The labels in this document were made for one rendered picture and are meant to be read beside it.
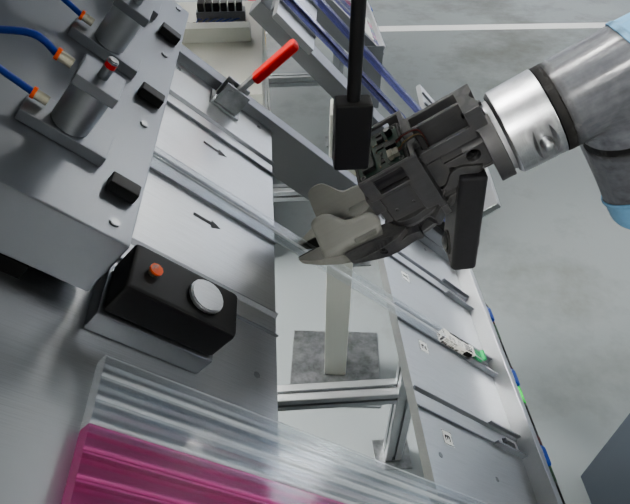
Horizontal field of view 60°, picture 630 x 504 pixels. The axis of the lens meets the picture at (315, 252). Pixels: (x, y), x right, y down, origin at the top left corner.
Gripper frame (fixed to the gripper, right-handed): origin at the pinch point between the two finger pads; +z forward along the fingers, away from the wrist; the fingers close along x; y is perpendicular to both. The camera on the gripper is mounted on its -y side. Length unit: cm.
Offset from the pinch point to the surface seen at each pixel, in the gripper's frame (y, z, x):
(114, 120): 23.7, 0.8, 7.0
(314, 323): -82, 48, -66
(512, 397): -31.4, -8.4, 5.0
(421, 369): -15.7, -2.9, 6.8
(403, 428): -77, 24, -21
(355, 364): -87, 38, -50
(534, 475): -31.6, -7.6, 14.4
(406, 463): -92, 31, -20
